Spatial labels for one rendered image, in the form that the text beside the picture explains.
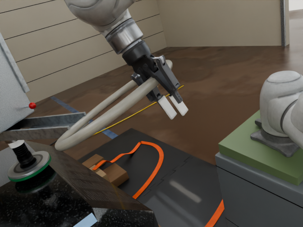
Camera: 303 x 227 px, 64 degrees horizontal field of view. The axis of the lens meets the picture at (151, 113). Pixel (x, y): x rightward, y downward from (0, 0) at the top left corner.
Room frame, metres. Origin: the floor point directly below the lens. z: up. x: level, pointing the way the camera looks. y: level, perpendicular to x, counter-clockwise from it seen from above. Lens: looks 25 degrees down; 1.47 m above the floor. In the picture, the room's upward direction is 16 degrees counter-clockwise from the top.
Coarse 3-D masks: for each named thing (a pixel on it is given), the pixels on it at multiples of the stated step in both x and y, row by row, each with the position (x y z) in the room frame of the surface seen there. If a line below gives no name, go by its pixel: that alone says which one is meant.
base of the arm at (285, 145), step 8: (256, 120) 0.90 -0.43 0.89; (256, 136) 0.81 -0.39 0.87; (264, 136) 0.78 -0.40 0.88; (272, 136) 0.75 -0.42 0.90; (264, 144) 0.78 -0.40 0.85; (272, 144) 0.74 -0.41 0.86; (280, 144) 0.72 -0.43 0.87; (288, 144) 0.71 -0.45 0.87; (296, 144) 0.70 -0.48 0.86; (280, 152) 0.71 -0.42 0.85; (288, 152) 0.68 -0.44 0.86
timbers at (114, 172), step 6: (96, 156) 2.33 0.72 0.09; (84, 162) 2.28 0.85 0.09; (90, 162) 2.25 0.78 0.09; (96, 162) 2.21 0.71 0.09; (108, 168) 2.02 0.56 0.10; (114, 168) 1.99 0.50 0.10; (120, 168) 1.96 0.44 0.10; (108, 174) 1.92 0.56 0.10; (114, 174) 1.90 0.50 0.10; (120, 174) 1.87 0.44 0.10; (126, 174) 1.88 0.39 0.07; (114, 180) 1.82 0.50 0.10; (120, 180) 1.84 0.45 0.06
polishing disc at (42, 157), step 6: (36, 156) 1.17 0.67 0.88; (42, 156) 1.15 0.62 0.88; (48, 156) 1.14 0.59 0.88; (18, 162) 1.17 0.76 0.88; (36, 162) 1.11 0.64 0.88; (42, 162) 1.09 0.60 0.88; (12, 168) 1.12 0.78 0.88; (18, 168) 1.10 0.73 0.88; (24, 168) 1.08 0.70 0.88; (30, 168) 1.06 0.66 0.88; (36, 168) 1.05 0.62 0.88; (12, 174) 1.06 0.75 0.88; (18, 174) 1.04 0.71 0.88; (24, 174) 1.02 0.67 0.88; (30, 174) 1.03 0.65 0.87
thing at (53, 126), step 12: (24, 120) 1.13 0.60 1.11; (36, 120) 1.09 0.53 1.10; (48, 120) 1.06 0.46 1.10; (60, 120) 1.02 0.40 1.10; (72, 120) 0.99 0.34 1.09; (12, 132) 1.01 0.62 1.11; (24, 132) 0.98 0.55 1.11; (36, 132) 0.94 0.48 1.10; (48, 132) 0.91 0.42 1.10; (60, 132) 0.88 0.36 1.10
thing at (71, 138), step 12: (168, 60) 0.78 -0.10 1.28; (132, 84) 1.01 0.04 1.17; (144, 84) 0.62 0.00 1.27; (156, 84) 0.64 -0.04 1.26; (132, 96) 0.59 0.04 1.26; (96, 108) 0.99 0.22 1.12; (120, 108) 0.58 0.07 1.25; (84, 120) 0.93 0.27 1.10; (96, 120) 0.58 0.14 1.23; (108, 120) 0.57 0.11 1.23; (72, 132) 0.85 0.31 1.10; (84, 132) 0.58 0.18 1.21; (60, 144) 0.63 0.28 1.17; (72, 144) 0.59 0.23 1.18
